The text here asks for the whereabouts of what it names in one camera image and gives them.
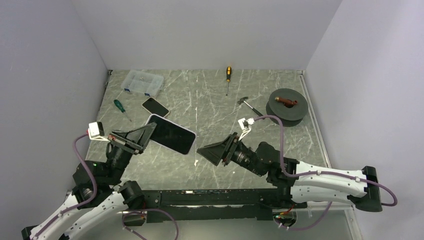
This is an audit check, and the green handled screwdriver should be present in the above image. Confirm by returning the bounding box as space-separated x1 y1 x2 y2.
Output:
113 99 132 122

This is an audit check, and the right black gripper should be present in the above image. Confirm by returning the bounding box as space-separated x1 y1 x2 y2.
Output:
196 132 265 177

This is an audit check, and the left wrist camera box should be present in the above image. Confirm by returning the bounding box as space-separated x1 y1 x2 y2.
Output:
87 121 107 141

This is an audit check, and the black filament spool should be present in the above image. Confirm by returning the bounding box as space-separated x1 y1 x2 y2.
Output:
265 88 309 127

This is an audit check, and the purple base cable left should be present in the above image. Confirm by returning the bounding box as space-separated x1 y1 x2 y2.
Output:
121 207 180 240

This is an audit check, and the phone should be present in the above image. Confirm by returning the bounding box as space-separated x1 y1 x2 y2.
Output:
141 97 170 118
146 114 197 155

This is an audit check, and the clear plastic screw box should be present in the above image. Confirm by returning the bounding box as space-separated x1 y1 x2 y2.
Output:
120 70 164 97

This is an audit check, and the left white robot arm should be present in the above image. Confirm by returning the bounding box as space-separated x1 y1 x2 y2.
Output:
21 121 157 240

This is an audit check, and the brown red tool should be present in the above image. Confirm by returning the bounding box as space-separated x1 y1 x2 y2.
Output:
274 96 298 108

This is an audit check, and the black base frame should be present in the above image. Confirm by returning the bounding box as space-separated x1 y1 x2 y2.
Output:
129 188 306 223

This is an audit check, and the orange black screwdriver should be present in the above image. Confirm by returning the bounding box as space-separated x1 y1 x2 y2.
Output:
225 66 232 96

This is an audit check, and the small black handled hammer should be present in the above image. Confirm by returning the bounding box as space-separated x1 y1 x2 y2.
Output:
237 96 263 117

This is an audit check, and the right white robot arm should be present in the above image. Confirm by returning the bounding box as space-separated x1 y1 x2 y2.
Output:
197 133 383 212

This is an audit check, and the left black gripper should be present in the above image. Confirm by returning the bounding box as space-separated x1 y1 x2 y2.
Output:
105 121 158 185

